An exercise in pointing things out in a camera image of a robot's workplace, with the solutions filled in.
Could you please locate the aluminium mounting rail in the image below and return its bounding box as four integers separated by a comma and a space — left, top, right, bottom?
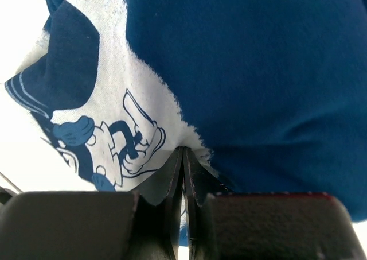
0, 173, 22, 193

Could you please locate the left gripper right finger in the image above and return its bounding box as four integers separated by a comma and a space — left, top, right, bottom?
182, 148, 366, 260

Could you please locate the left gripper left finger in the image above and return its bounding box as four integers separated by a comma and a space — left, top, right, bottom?
1, 148, 183, 259

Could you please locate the navy blue t-shirt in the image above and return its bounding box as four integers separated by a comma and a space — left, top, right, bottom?
1, 0, 366, 222

